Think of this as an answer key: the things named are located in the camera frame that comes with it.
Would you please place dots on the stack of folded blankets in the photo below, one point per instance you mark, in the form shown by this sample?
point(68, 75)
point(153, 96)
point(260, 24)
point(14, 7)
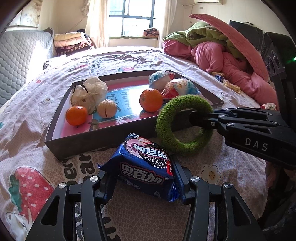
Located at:
point(72, 42)

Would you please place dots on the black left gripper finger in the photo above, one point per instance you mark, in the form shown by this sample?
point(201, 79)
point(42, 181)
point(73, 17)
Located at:
point(244, 115)
point(236, 131)

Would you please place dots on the black wall television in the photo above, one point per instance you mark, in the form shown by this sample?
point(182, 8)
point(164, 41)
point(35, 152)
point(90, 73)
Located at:
point(253, 34)

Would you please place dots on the blue snack wrapper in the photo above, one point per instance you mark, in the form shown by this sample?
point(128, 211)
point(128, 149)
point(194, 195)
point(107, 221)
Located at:
point(219, 76)

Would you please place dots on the left cream curtain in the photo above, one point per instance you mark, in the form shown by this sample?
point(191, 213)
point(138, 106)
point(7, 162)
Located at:
point(97, 23)

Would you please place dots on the blue white surprise egg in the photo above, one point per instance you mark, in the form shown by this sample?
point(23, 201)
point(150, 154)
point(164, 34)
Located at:
point(160, 79)

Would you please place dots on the green blanket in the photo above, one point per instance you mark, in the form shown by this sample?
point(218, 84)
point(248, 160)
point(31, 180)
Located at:
point(198, 34)

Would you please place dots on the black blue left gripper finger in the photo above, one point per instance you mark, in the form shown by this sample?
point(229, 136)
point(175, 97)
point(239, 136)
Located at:
point(233, 218)
point(57, 221)

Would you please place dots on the grey quilted headboard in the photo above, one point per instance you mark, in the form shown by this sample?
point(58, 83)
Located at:
point(23, 54)

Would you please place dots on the right cream curtain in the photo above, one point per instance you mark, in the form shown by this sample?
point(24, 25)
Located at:
point(165, 13)

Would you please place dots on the patterned cushion on windowsill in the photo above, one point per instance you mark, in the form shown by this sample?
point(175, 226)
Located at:
point(152, 33)

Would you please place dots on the beige walnut ball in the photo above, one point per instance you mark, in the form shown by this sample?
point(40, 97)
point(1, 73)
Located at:
point(107, 108)

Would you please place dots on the cream curtain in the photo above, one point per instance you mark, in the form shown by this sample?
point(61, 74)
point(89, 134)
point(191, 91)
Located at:
point(165, 13)
point(97, 23)

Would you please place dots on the red surprise egg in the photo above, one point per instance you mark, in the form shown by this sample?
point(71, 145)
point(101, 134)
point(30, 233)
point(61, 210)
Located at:
point(180, 87)

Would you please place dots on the orange tangerine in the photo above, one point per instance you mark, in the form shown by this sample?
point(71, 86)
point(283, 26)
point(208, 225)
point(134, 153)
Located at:
point(76, 115)
point(151, 100)

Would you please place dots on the window with dark frame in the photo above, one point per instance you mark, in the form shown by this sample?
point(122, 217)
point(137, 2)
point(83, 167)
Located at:
point(129, 18)

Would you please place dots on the white air conditioner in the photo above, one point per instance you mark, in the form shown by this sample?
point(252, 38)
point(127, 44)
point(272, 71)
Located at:
point(208, 1)

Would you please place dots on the pink pillow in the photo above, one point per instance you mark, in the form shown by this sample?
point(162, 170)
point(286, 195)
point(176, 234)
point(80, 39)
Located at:
point(239, 41)

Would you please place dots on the blue cookie packet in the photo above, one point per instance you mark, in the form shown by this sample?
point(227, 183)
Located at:
point(144, 165)

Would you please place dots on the dark cardboard tray pink inside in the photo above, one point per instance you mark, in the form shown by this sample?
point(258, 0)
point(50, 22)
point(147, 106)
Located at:
point(97, 134)

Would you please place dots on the small floral cloth ball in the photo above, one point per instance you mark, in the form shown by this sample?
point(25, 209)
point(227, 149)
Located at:
point(269, 106)

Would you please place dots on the strawberry print bed sheet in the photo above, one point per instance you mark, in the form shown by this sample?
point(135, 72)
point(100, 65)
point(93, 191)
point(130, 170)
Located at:
point(30, 172)

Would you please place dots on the pink crumpled duvet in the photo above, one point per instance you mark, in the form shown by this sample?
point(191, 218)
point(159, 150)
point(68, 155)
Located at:
point(213, 57)

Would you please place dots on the yellow snack packet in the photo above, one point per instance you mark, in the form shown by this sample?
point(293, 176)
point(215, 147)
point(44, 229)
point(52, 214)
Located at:
point(231, 86)

